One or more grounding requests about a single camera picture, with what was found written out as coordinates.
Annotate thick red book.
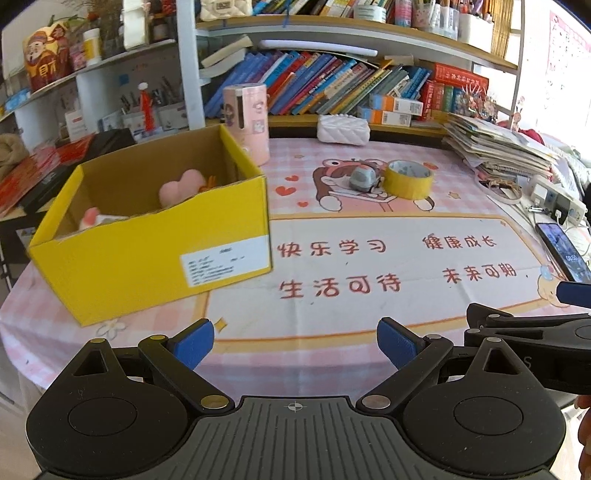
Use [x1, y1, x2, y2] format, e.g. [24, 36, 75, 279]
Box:
[431, 63, 490, 94]

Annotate yellow tape roll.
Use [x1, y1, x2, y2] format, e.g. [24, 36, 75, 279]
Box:
[383, 160, 435, 201]

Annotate row of colourful books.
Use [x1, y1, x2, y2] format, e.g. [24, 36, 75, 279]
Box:
[203, 50, 435, 117]

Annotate white pearl-handle purse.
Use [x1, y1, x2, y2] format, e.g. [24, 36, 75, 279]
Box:
[199, 0, 253, 22]

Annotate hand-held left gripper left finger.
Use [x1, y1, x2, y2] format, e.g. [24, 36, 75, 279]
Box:
[69, 318, 236, 414]

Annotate white power strip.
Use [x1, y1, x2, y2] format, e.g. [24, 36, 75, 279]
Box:
[525, 174, 588, 223]

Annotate wall poster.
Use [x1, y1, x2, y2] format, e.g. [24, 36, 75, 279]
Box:
[544, 9, 591, 136]

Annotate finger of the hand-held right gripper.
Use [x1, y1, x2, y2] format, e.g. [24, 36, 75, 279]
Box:
[555, 280, 591, 306]
[466, 302, 591, 329]

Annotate pink checked printed tablecloth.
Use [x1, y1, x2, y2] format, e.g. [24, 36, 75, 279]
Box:
[0, 136, 591, 416]

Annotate red fortune god figure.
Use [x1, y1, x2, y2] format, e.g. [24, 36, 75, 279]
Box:
[22, 22, 73, 92]

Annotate stack of papers and notebooks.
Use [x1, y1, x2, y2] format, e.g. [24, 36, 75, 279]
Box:
[440, 113, 563, 180]

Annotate yellow cardboard box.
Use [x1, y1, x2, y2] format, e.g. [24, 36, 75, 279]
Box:
[26, 124, 274, 328]

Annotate white bottle yellow label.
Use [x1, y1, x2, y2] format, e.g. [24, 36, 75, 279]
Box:
[82, 28, 103, 66]

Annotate white jar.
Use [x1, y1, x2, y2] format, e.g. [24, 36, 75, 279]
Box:
[353, 4, 388, 24]

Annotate pink cylinder box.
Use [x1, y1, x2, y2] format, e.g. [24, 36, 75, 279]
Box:
[222, 83, 271, 166]

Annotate wooden bookshelf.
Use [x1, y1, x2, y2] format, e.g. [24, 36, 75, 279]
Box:
[193, 0, 523, 140]

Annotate white corner shelf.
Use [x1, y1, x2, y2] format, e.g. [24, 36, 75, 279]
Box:
[0, 39, 206, 140]

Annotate small grey toy car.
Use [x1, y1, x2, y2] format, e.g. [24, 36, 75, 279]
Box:
[348, 164, 384, 193]

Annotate red tassel ornament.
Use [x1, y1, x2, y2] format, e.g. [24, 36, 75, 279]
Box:
[138, 82, 156, 136]

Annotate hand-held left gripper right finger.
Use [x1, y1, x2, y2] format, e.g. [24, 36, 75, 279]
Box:
[355, 317, 525, 414]

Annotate white quilted pouch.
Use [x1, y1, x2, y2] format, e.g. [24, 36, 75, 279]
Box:
[317, 113, 371, 147]

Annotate brown fluffy cloth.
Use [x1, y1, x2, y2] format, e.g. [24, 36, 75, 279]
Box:
[0, 134, 25, 180]

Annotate row of upper-shelf books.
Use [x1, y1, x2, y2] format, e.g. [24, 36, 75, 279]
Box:
[252, 0, 398, 19]

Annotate white pencil cup with pens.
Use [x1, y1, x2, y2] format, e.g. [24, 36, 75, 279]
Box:
[457, 0, 496, 43]

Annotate red paper packets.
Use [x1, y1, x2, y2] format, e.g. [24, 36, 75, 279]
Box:
[0, 134, 96, 217]

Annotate orange and white small box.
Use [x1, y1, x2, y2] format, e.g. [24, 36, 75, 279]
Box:
[357, 106, 413, 128]
[368, 93, 425, 117]

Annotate black electric piano keyboard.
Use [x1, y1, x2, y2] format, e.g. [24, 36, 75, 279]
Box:
[0, 128, 136, 222]

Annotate white carton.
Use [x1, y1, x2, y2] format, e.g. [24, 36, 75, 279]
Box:
[122, 0, 151, 50]

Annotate white pen holder with pens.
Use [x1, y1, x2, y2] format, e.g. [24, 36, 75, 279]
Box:
[119, 78, 191, 136]

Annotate black smartphone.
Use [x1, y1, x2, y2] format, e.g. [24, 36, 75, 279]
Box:
[535, 222, 591, 284]

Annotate pink heart plush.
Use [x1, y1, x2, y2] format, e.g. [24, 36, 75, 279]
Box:
[159, 169, 206, 208]

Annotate pink and white plush toy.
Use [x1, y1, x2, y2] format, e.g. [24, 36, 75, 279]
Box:
[75, 207, 131, 232]

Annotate person's right hand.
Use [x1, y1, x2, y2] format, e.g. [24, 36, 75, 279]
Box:
[574, 394, 591, 480]

